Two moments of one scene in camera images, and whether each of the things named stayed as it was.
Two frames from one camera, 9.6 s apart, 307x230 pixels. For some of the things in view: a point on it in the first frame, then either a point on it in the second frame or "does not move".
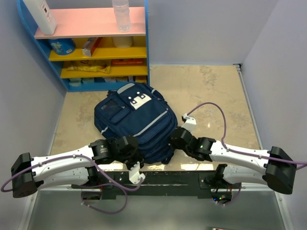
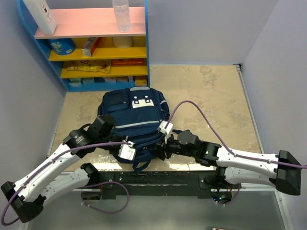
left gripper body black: x=130 y=159 to x=103 y=138
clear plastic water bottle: x=121 y=9 does not move
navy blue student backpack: x=138 y=110 does not move
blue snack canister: x=63 y=46 does not move
